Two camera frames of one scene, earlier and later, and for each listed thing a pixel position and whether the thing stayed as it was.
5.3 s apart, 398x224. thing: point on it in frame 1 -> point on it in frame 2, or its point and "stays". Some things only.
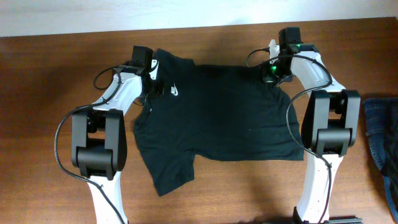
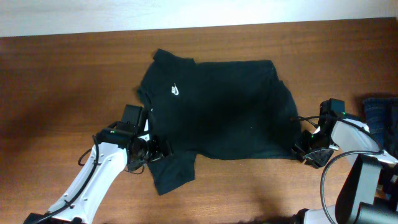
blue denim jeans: (381, 121) stays
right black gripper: (269, 78) -> (316, 162)
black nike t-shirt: (231, 112) stays
